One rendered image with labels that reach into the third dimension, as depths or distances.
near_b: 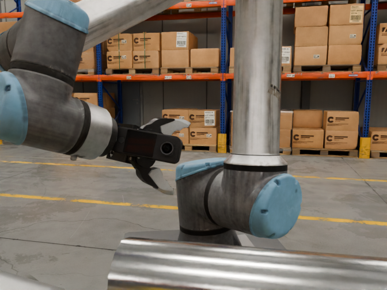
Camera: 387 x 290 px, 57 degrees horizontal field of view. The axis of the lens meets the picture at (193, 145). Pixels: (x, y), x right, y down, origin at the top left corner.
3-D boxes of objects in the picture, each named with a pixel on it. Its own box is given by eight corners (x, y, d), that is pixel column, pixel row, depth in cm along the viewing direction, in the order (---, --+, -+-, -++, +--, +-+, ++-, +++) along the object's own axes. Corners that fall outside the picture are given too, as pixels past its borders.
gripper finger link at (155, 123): (168, 111, 70) (134, 127, 64) (173, 111, 69) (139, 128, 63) (173, 133, 71) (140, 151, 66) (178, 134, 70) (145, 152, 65)
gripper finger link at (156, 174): (158, 189, 76) (137, 157, 71) (177, 194, 72) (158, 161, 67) (149, 199, 74) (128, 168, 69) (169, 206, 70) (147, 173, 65)
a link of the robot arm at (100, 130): (97, 100, 54) (80, 163, 53) (122, 110, 57) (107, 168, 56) (67, 99, 60) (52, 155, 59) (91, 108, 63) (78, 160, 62)
